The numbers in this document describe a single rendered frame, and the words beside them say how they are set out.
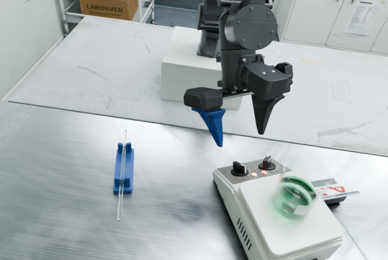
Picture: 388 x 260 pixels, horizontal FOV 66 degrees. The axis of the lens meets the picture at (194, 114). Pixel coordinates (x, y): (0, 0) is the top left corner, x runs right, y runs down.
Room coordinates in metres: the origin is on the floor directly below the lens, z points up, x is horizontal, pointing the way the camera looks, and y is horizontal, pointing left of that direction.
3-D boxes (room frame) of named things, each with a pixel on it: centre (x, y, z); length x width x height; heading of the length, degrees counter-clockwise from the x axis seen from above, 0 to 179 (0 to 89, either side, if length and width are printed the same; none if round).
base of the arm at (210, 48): (0.66, -0.02, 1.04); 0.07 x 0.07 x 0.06; 86
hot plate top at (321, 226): (0.26, -0.16, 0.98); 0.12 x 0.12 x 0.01; 22
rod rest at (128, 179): (0.35, 0.12, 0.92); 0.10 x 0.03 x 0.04; 11
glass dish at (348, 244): (0.27, -0.27, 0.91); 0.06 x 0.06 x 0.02
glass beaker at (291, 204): (0.26, -0.16, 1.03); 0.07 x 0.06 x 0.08; 45
